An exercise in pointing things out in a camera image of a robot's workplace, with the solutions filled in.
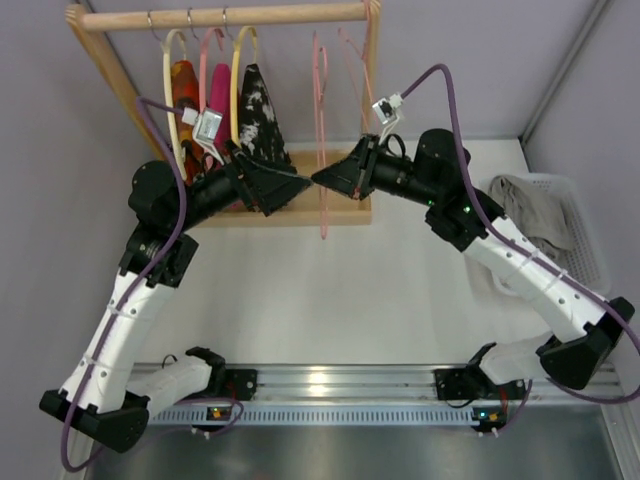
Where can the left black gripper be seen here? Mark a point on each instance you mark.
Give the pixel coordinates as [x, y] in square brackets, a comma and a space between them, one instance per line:
[245, 180]

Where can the black and white garment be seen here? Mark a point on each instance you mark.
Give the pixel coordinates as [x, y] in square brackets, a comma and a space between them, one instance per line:
[259, 132]

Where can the pink plastic hanger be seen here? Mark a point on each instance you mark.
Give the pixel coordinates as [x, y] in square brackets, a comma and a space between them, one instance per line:
[218, 35]

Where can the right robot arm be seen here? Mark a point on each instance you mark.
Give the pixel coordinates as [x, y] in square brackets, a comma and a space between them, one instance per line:
[583, 326]

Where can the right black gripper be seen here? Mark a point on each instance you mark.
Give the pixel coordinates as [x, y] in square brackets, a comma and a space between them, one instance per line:
[367, 167]

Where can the white plastic basket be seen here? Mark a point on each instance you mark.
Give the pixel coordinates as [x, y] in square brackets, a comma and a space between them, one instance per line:
[585, 263]

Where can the grey trousers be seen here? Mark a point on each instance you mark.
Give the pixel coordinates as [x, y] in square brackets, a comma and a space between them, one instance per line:
[538, 216]

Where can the wooden clothes rack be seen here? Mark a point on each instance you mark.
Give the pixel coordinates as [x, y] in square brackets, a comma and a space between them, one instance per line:
[90, 30]

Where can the orange patterned garment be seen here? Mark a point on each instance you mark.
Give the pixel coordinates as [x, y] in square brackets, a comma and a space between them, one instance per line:
[185, 90]

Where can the cream plastic hanger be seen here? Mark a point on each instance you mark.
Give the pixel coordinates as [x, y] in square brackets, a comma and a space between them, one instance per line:
[166, 45]

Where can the yellow plastic hanger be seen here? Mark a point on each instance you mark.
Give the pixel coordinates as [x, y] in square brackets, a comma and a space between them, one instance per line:
[234, 82]

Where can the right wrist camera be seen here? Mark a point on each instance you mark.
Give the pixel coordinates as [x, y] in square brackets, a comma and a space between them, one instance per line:
[388, 112]

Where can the pink wire hanger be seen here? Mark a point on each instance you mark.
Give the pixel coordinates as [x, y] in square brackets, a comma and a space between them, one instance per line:
[320, 78]
[362, 52]

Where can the magenta garment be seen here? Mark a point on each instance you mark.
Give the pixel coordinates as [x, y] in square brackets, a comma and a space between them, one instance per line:
[219, 101]

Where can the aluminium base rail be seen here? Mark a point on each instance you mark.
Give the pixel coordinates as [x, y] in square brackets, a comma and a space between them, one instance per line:
[357, 395]

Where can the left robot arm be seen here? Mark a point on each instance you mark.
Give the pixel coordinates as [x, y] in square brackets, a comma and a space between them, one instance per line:
[100, 399]

